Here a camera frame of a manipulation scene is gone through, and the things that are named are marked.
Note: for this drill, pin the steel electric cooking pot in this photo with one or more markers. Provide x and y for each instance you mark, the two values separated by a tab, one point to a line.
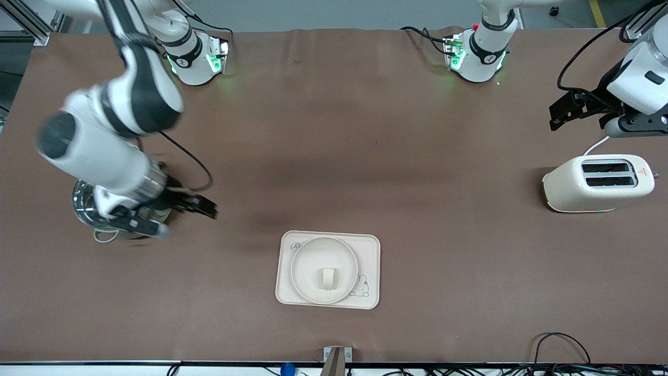
107	237

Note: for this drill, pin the cream rectangular rabbit tray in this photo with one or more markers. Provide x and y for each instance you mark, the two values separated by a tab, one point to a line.
370	250

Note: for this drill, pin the blue round knob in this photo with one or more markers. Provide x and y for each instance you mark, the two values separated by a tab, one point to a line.
287	370

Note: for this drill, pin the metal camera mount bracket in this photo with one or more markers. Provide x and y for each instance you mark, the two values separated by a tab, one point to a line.
337	360

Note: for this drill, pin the brown table cover sheet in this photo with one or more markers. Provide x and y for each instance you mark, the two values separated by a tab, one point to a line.
365	156

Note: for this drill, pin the glass pot lid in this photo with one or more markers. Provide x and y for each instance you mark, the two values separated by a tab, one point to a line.
81	204

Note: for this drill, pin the white steamed bun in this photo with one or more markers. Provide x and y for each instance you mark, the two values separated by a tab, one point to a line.
329	278

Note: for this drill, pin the cream two-slot toaster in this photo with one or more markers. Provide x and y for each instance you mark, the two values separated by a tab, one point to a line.
574	189

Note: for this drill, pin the black caster wheel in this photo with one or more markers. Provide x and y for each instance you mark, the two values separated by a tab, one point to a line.
553	11

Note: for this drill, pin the aluminium frame profile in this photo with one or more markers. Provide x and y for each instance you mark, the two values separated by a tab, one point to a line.
26	23

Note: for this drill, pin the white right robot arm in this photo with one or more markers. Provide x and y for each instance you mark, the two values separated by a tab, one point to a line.
130	94

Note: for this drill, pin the cream round plate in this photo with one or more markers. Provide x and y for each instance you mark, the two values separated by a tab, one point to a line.
312	261

